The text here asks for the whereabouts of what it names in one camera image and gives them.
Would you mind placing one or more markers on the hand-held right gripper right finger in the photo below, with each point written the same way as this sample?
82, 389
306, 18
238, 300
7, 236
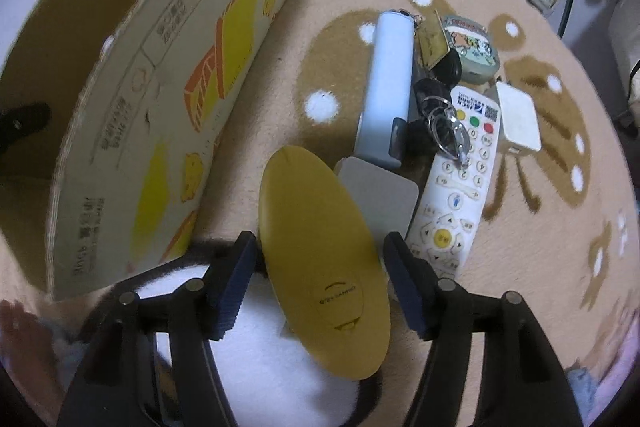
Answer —
405, 287

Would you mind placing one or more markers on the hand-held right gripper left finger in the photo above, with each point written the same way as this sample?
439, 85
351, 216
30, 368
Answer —
232, 287

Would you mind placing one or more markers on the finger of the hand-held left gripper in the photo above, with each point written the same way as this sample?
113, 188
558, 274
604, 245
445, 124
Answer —
25, 122

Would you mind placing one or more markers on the yellow oval disc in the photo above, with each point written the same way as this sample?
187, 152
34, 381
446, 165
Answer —
320, 257

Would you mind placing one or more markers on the printed cardboard box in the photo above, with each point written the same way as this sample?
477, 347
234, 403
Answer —
150, 107

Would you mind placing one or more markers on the cartoon print earbud case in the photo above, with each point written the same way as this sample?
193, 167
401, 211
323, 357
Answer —
472, 52

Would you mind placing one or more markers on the white plush with black edge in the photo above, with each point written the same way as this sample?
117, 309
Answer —
260, 357

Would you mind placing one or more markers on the white remote control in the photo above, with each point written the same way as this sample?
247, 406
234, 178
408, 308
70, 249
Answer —
450, 217

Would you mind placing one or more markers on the grey square pad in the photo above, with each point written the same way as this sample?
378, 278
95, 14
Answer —
380, 202

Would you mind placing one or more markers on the beige round rug brown spots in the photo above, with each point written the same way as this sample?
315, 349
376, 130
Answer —
550, 232

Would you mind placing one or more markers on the white square charger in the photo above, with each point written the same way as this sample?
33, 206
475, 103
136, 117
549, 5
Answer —
517, 117

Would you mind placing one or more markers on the light blue power bank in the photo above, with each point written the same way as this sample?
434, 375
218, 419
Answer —
387, 82

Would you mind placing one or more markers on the white bedding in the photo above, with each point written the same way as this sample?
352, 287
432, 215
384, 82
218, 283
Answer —
627, 42

